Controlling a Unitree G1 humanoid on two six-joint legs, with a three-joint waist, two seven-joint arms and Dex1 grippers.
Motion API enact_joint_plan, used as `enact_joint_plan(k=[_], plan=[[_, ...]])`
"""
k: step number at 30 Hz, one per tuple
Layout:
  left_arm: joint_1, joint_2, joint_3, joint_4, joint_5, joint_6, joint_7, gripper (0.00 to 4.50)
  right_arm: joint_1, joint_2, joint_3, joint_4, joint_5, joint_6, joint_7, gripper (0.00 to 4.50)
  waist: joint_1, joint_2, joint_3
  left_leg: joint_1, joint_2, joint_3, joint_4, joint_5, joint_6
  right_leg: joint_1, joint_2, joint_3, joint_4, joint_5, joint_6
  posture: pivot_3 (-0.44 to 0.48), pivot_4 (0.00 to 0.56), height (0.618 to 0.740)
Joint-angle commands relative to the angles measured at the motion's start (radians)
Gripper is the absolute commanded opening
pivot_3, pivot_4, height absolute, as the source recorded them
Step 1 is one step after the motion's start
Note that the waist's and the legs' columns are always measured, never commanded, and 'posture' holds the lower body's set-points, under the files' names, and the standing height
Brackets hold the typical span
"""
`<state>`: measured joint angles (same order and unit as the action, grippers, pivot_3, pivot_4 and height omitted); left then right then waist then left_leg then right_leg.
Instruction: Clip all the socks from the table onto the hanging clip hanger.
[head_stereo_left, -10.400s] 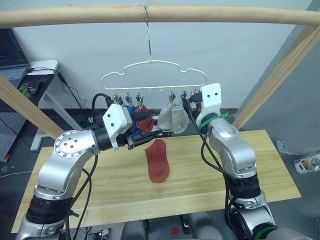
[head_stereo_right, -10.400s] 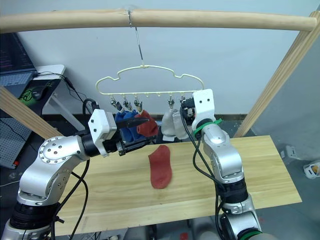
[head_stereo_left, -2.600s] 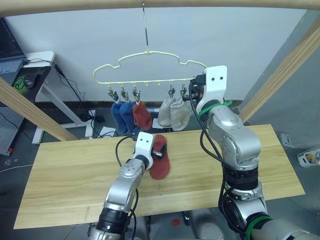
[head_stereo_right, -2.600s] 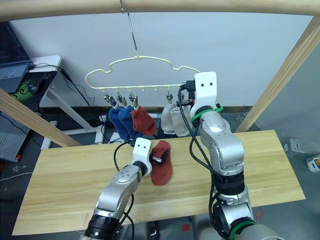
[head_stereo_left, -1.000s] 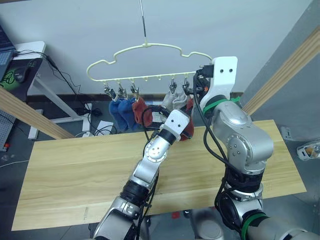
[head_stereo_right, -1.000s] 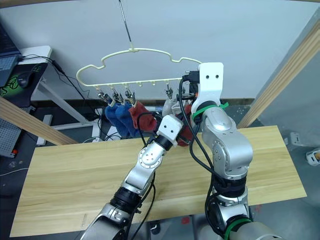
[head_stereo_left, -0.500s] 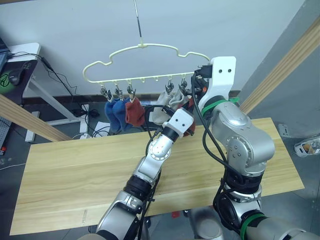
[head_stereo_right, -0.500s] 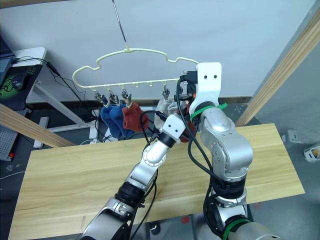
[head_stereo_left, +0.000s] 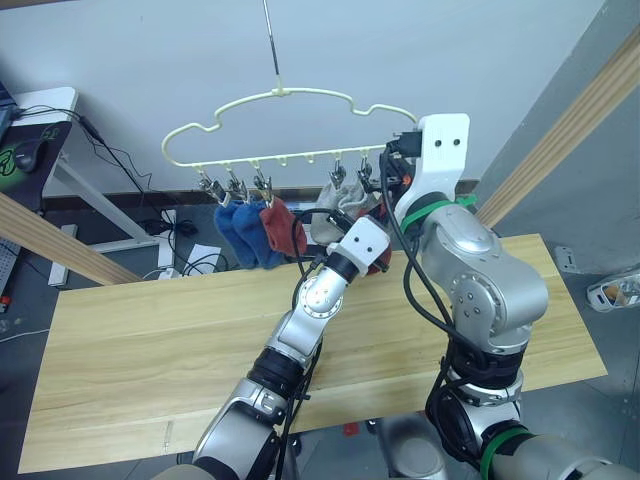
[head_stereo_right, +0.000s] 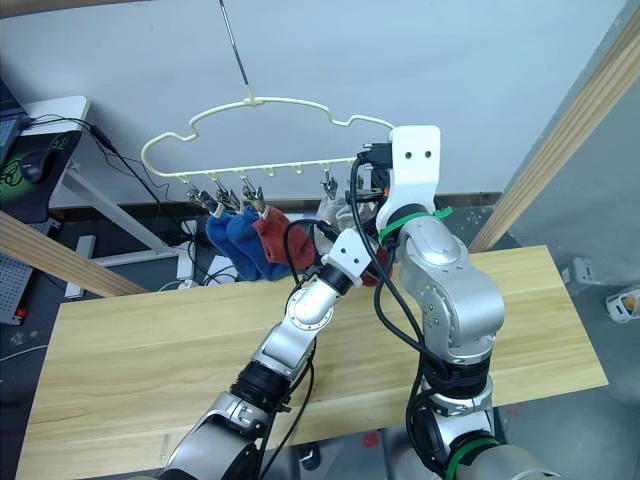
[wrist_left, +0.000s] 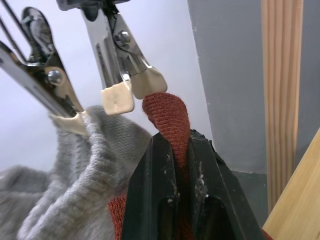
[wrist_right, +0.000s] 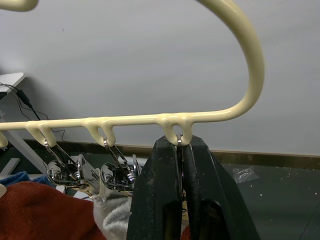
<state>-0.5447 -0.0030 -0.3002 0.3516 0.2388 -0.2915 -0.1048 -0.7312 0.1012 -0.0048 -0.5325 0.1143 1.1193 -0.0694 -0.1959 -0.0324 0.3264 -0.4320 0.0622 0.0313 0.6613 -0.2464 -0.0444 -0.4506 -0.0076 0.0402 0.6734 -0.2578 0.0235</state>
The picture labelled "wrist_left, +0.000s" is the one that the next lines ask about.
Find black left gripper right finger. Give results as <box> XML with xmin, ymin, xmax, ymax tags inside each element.
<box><xmin>187</xmin><ymin>128</ymin><xmax>266</xmax><ymax>240</ymax></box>

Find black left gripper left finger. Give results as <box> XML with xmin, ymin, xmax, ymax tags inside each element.
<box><xmin>120</xmin><ymin>131</ymin><xmax>181</xmax><ymax>240</ymax></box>

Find rust red knitted sock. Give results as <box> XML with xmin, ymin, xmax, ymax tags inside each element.
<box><xmin>107</xmin><ymin>91</ymin><xmax>276</xmax><ymax>240</ymax></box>

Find metal clip with cream pads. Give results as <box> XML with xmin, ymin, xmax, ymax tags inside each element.
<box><xmin>55</xmin><ymin>0</ymin><xmax>168</xmax><ymax>116</ymax></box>
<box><xmin>0</xmin><ymin>6</ymin><xmax>89</xmax><ymax>136</ymax></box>

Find grey knitted sock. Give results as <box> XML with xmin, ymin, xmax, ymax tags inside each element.
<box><xmin>0</xmin><ymin>104</ymin><xmax>152</xmax><ymax>240</ymax></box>

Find light wooden board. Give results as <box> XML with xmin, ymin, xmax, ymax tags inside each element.
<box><xmin>262</xmin><ymin>129</ymin><xmax>320</xmax><ymax>240</ymax></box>

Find light wooden post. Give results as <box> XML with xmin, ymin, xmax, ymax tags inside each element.
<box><xmin>260</xmin><ymin>0</ymin><xmax>304</xmax><ymax>219</ymax></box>

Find black hanger cords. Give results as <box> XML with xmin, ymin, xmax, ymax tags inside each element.
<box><xmin>0</xmin><ymin>0</ymin><xmax>28</xmax><ymax>64</ymax></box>

